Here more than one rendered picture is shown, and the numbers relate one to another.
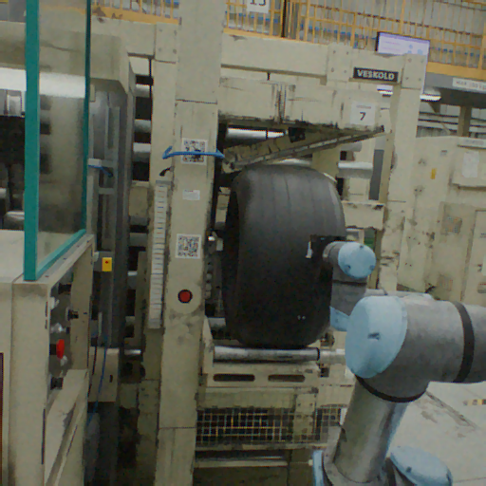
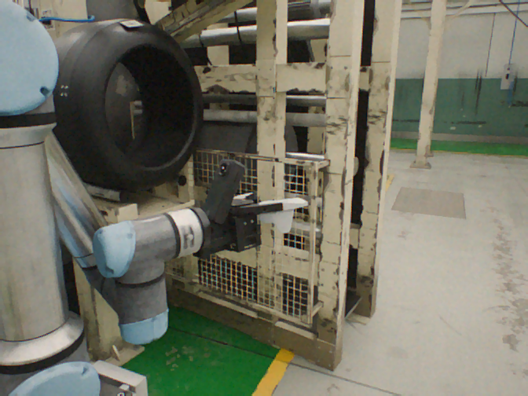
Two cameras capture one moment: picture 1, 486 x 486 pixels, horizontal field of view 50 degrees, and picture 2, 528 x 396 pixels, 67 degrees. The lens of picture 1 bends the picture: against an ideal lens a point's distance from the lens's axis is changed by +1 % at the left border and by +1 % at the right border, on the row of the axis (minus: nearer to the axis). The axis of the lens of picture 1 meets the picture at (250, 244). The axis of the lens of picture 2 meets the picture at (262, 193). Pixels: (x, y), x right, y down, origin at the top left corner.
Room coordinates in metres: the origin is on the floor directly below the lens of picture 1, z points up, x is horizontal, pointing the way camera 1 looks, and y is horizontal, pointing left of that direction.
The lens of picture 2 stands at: (0.96, -1.50, 1.28)
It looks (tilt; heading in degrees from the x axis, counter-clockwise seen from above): 15 degrees down; 43
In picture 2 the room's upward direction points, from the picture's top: straight up
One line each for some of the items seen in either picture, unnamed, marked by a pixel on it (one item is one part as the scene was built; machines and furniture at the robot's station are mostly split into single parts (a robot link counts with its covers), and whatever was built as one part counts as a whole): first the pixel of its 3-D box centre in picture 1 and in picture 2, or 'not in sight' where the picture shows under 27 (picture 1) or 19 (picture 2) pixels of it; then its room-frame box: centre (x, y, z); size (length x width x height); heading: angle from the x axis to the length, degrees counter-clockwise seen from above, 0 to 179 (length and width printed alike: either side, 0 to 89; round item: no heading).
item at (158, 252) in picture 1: (159, 252); not in sight; (1.60, 0.28, 1.19); 0.05 x 0.04 x 0.48; 10
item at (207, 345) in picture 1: (204, 336); not in sight; (1.68, 0.13, 0.90); 0.40 x 0.03 x 0.10; 10
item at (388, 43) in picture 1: (400, 65); not in sight; (5.49, -1.36, 2.60); 0.60 x 0.05 x 0.55; 109
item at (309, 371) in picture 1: (261, 372); (96, 206); (1.57, -0.07, 0.83); 0.36 x 0.09 x 0.06; 100
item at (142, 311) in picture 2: not in sight; (137, 298); (1.24, -0.96, 0.94); 0.11 x 0.08 x 0.11; 84
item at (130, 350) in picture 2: not in sight; (104, 350); (1.64, 0.20, 0.02); 0.27 x 0.27 x 0.04; 10
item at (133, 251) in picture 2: not in sight; (136, 246); (1.24, -0.98, 1.04); 0.11 x 0.08 x 0.09; 174
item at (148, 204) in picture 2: (253, 366); (127, 206); (1.71, -0.04, 0.80); 0.37 x 0.36 x 0.02; 10
